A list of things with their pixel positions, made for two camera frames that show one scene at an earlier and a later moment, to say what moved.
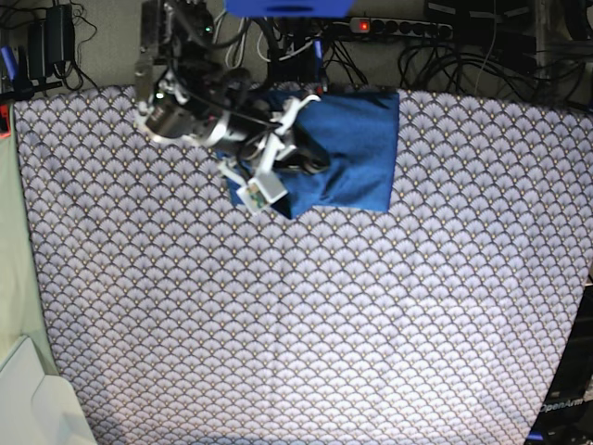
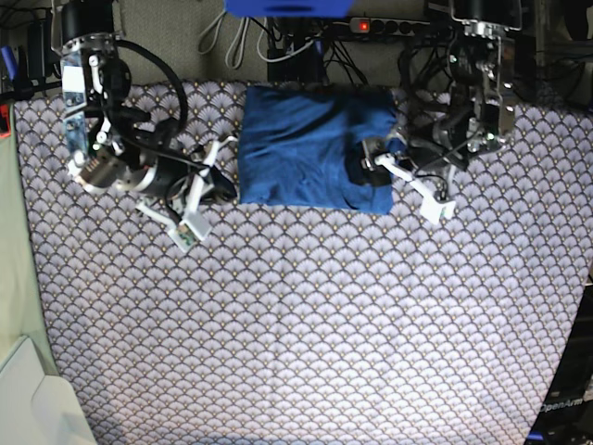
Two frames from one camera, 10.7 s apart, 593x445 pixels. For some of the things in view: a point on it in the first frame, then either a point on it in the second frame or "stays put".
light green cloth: [22, 310] stays put
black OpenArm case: [567, 416] stays put
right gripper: [253, 168] to [175, 211]
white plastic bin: [35, 408] stays put
